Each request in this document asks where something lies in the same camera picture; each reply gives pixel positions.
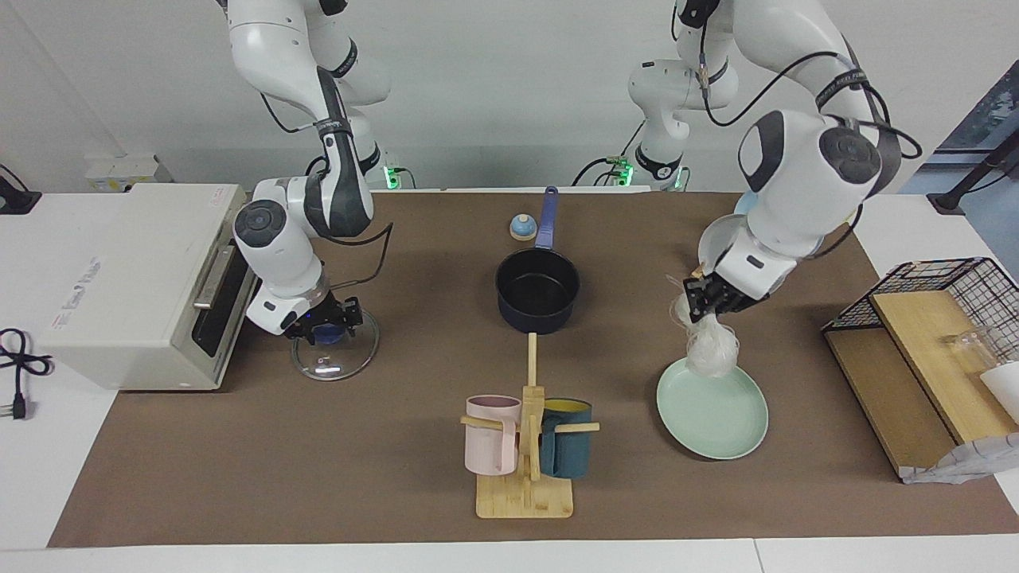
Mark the white crumpled paper bag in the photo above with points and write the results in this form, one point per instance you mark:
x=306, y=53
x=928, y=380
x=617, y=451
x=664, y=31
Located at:
x=963, y=461

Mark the dark teal mug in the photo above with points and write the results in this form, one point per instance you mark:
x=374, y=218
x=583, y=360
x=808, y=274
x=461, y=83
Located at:
x=567, y=450

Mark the white wall socket box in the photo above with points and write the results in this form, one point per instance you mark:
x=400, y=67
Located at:
x=127, y=171

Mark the brown table mat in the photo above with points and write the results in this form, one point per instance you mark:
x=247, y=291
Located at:
x=358, y=461

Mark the light blue plate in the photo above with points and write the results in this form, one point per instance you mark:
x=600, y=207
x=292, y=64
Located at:
x=742, y=205

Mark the wooden mug tree stand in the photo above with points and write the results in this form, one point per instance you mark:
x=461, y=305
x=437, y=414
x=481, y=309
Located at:
x=525, y=497

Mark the pink mug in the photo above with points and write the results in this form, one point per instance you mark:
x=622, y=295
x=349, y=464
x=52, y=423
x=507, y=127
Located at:
x=489, y=446

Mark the white plastic bag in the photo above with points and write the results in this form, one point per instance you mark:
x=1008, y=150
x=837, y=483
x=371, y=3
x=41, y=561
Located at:
x=711, y=354

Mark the light green plate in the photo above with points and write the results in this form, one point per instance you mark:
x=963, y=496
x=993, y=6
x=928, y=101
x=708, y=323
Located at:
x=712, y=418

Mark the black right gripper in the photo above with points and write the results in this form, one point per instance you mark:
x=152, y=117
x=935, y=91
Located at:
x=334, y=312

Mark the black stand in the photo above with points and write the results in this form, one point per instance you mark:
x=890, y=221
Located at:
x=967, y=179
x=16, y=199

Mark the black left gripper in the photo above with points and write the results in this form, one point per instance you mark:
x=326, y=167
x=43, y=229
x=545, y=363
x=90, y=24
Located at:
x=736, y=296

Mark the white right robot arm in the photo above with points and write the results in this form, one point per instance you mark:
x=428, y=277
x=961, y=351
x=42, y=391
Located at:
x=279, y=247

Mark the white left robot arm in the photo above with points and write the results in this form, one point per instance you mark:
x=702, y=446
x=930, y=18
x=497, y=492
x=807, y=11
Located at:
x=804, y=175

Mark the wooden shelf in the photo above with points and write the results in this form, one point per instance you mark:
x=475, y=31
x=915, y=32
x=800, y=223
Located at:
x=923, y=342

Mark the clear glass cup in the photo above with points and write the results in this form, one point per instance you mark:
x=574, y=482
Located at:
x=971, y=346

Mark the glass pot lid blue knob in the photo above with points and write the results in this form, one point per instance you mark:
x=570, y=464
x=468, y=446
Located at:
x=350, y=362

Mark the beige toaster oven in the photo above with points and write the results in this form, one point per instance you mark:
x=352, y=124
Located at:
x=135, y=286

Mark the grey plate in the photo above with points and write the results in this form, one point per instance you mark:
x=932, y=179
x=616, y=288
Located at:
x=716, y=239

